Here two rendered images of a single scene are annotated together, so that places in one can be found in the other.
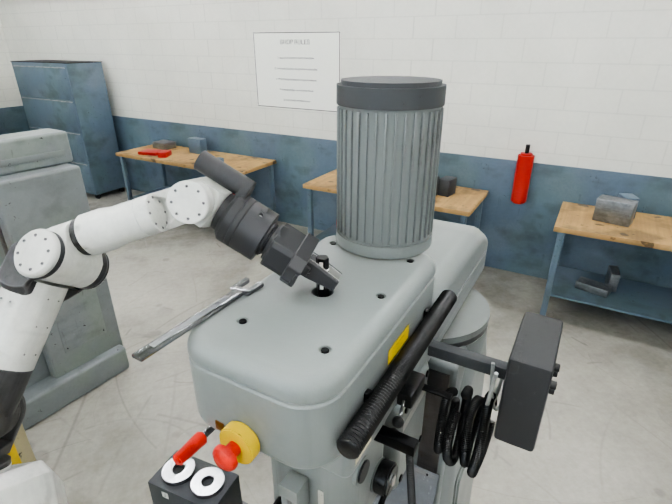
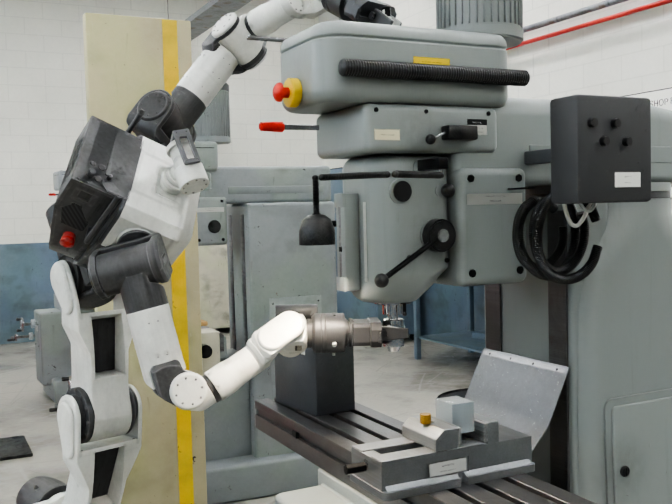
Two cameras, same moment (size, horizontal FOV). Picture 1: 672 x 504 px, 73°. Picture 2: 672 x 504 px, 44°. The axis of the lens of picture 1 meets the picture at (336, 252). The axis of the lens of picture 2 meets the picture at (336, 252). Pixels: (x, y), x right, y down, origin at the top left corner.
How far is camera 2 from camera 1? 1.49 m
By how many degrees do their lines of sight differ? 39
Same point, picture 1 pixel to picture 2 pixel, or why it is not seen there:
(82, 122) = not seen: hidden behind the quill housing
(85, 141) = not seen: hidden behind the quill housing
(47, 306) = (222, 62)
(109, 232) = (264, 12)
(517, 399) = (559, 141)
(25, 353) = (202, 86)
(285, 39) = (657, 99)
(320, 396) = (329, 29)
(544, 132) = not seen: outside the picture
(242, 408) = (296, 65)
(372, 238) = (449, 20)
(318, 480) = (363, 190)
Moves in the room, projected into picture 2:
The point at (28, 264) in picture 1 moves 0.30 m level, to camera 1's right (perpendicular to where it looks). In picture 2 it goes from (217, 29) to (318, 9)
